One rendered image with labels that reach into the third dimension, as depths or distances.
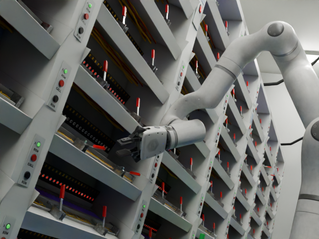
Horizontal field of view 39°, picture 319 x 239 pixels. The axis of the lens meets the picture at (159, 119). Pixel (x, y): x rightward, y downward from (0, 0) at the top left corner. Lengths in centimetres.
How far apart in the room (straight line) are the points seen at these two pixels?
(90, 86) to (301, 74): 65
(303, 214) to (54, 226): 66
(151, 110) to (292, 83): 59
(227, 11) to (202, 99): 118
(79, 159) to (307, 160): 63
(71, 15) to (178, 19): 84
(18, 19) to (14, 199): 40
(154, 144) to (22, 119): 55
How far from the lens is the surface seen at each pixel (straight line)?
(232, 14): 268
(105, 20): 132
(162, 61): 185
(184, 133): 152
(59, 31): 116
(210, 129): 243
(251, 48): 155
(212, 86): 155
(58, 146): 118
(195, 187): 226
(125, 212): 167
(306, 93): 142
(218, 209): 278
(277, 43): 148
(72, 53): 117
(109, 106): 137
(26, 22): 105
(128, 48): 144
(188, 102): 160
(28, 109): 109
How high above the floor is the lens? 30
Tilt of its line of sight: 18 degrees up
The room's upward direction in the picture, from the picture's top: 16 degrees clockwise
